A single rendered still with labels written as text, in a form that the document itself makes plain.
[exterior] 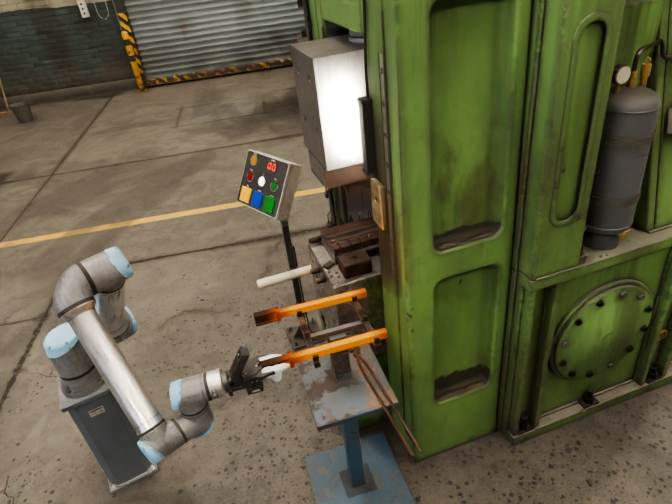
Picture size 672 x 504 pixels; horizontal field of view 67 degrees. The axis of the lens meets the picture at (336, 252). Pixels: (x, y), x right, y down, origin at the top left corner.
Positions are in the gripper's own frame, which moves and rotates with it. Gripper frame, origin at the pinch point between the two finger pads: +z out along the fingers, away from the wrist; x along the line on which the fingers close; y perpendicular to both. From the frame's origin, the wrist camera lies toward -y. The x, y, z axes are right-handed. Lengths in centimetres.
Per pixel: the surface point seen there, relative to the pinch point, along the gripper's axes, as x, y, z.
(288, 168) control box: -102, -22, 25
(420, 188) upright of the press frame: -14, -43, 54
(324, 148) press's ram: -47, -49, 32
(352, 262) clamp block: -42, -2, 36
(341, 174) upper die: -53, -35, 38
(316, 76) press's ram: -47, -74, 32
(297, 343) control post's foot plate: -110, 94, 13
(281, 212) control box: -97, -2, 17
